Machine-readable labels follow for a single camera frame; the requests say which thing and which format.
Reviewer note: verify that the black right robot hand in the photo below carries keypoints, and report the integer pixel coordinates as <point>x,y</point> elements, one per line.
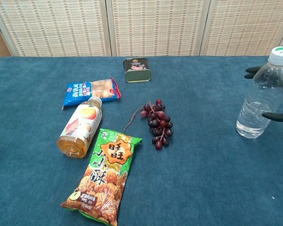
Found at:
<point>279,116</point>

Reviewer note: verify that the transparent plastic water bottle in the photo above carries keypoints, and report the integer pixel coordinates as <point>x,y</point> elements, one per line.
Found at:
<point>259,106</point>

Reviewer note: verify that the peach juice bottle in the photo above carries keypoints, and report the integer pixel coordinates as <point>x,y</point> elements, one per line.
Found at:
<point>81,127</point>

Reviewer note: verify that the blue table cloth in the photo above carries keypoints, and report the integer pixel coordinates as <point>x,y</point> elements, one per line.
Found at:
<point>202,164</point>

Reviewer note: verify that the red grape bunch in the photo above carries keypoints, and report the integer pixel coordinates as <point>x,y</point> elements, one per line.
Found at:
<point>159,124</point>

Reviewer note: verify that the dark green luncheon meat can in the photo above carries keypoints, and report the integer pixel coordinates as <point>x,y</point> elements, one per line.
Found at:
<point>138,75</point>

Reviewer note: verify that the green rice cracker bag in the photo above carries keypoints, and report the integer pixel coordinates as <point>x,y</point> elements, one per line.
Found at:
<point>106,179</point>

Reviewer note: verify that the blue biscuit packet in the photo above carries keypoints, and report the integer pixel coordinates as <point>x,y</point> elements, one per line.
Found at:
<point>85,93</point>

